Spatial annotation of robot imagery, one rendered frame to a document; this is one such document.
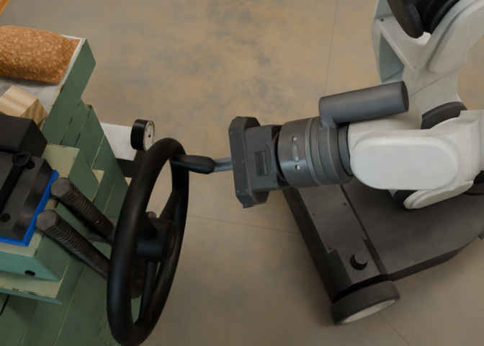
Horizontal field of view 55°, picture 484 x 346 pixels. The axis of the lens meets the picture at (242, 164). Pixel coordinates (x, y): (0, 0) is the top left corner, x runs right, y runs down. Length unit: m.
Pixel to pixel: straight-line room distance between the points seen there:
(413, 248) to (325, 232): 0.25
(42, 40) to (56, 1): 1.60
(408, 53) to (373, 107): 0.33
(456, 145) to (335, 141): 0.13
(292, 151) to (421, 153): 0.15
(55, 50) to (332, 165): 0.44
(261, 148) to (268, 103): 1.22
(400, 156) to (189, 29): 1.66
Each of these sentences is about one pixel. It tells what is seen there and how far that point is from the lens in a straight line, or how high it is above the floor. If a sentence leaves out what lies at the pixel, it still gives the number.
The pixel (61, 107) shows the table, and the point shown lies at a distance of 0.75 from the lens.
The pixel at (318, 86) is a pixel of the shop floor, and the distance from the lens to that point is 1.89.
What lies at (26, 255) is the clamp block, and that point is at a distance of 0.55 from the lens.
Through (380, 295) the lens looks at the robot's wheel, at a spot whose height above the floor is 0.20.
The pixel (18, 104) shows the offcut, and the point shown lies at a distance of 0.69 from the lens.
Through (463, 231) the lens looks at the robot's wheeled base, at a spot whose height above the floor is 0.17.
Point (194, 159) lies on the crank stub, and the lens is 0.64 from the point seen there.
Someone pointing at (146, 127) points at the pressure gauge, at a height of 0.69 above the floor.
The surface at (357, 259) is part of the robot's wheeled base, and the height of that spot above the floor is 0.25.
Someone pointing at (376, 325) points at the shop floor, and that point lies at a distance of 1.51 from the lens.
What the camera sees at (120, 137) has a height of 0.62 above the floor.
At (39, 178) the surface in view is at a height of 0.99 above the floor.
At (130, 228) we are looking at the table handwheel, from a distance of 0.54.
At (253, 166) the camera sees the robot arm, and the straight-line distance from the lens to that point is 0.61.
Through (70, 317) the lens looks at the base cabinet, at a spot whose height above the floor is 0.57.
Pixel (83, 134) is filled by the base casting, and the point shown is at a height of 0.79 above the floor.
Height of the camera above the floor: 1.43
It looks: 60 degrees down
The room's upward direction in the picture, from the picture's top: straight up
